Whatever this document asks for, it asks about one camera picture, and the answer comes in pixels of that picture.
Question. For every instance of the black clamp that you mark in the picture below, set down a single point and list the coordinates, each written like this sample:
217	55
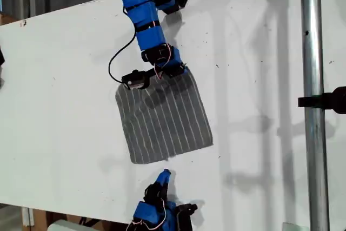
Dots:
324	101

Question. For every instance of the arm wrist camera box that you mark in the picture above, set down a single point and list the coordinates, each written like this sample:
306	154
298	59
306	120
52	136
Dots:
135	80
186	214

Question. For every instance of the brown cardboard box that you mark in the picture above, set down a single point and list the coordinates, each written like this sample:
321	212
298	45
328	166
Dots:
6	19

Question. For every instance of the steel post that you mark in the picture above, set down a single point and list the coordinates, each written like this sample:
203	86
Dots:
313	39

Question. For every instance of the grey white-striped towel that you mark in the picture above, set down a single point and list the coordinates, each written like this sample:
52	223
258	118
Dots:
167	122

